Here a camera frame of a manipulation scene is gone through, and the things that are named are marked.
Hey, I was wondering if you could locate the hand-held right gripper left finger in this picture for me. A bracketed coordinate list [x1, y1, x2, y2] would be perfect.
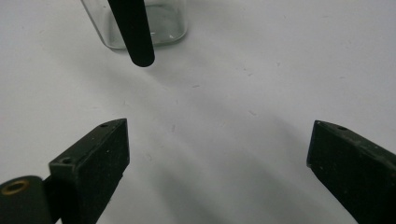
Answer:
[49, 118, 131, 224]

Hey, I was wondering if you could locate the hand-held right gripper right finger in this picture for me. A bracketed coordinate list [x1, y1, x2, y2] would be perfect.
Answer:
[305, 119, 396, 224]

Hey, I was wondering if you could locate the clear jar with black lid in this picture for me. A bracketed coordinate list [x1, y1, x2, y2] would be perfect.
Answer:
[79, 0, 189, 68]

